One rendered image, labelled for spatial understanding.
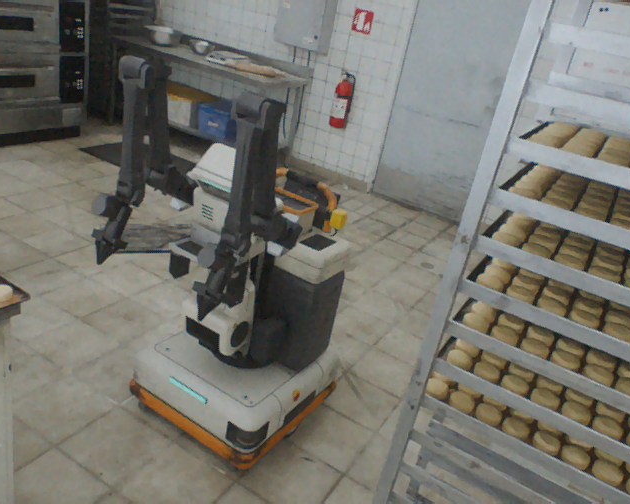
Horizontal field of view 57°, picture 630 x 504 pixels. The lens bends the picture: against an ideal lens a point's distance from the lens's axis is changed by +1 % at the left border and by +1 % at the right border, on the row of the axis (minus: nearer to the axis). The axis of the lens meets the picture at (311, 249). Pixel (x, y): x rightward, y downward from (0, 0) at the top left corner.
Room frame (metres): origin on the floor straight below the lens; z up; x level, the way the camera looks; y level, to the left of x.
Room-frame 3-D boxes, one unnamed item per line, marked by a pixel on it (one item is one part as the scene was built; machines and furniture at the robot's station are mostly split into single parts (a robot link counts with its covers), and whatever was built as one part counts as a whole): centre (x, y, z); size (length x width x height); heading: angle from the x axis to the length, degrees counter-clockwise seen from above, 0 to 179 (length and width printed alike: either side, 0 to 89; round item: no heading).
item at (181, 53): (5.73, 1.36, 0.49); 1.90 x 0.72 x 0.98; 64
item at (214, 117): (5.60, 1.09, 0.36); 0.47 x 0.38 x 0.26; 156
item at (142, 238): (3.40, 1.04, 0.01); 0.60 x 0.40 x 0.03; 118
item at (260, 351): (1.83, 0.21, 0.45); 0.28 x 0.27 x 0.25; 62
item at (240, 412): (2.01, 0.19, 0.16); 0.67 x 0.64 x 0.25; 152
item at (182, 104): (5.80, 1.49, 0.36); 0.47 x 0.38 x 0.26; 154
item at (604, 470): (0.87, -0.63, 0.96); 0.05 x 0.05 x 0.02
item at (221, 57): (5.58, 1.12, 0.92); 0.32 x 0.30 x 0.09; 161
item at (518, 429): (0.95, -0.47, 0.96); 0.05 x 0.05 x 0.02
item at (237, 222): (1.50, 0.22, 1.18); 0.11 x 0.06 x 0.43; 62
